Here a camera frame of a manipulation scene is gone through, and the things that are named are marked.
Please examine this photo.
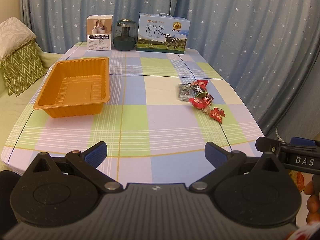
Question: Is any dark chocolate bar wrapper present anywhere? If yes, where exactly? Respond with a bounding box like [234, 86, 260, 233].
[189, 82, 208, 98]

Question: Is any large red candy packet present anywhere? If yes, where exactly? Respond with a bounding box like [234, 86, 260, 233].
[196, 80, 208, 91]

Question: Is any silver snack packet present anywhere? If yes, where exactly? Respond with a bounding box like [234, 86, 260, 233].
[178, 84, 194, 101]

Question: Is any person's right hand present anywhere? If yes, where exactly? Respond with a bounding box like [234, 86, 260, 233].
[304, 181, 320, 224]

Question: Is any green sofa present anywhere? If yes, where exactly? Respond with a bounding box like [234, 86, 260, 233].
[1, 53, 62, 148]

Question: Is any orange plastic tray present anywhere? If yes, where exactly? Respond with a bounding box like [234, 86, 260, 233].
[34, 57, 111, 118]

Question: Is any blue star curtain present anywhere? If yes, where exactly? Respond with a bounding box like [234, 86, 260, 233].
[20, 0, 319, 141]

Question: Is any checkered tablecloth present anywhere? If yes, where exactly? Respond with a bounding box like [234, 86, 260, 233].
[1, 42, 262, 185]

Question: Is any green zigzag cushion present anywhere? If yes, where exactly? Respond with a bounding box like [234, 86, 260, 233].
[1, 40, 47, 96]

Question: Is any beige cushion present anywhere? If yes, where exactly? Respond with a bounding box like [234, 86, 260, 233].
[0, 17, 36, 61]

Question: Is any dark green glass jar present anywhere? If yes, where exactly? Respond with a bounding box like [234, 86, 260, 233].
[113, 19, 137, 51]

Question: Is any white product box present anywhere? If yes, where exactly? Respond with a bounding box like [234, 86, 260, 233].
[86, 15, 113, 51]

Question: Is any blue milk carton box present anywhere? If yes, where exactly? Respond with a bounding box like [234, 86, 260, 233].
[137, 13, 190, 54]

